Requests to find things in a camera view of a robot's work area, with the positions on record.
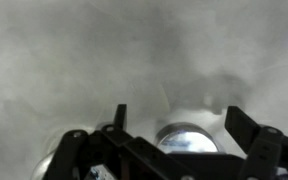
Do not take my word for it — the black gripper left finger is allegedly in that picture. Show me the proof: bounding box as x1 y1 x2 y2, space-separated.
113 104 127 130

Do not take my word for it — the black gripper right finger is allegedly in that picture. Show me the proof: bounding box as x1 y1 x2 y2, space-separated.
225 106 261 153

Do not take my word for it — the round silver lid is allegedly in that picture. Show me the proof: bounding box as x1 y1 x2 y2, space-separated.
154 122 221 153

